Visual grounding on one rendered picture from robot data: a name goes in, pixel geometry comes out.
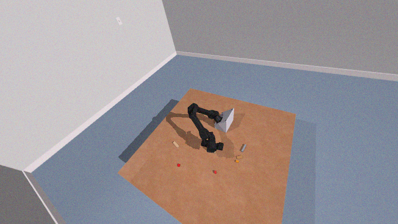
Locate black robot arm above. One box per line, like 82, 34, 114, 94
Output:
188, 103, 223, 153

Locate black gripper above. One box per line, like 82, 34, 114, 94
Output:
201, 140, 224, 151

